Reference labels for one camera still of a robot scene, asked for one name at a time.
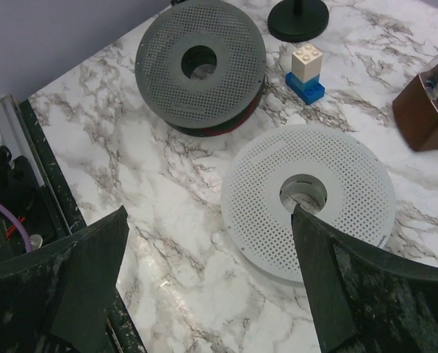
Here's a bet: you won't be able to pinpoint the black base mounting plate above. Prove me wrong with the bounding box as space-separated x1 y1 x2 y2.
19 100 146 353

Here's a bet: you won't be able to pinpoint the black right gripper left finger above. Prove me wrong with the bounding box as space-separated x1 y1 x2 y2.
0 207 129 352

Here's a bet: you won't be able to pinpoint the blue and white toy bricks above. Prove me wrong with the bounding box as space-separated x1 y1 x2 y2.
285 43 325 105

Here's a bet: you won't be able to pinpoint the brown wooden metronome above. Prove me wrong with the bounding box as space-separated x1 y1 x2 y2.
392 55 438 151

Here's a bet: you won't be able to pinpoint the white perforated cable spool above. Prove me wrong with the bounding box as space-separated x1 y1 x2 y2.
220 124 396 283

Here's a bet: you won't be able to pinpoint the silver glitter microphone on stand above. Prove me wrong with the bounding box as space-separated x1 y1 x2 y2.
268 0 329 43

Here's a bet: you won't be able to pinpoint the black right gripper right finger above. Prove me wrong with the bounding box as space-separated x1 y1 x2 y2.
291 206 438 352

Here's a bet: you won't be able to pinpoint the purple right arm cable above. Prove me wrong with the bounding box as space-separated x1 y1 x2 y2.
0 190 34 253

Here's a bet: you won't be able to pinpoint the black cable spool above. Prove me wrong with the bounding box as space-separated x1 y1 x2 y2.
134 1 266 137

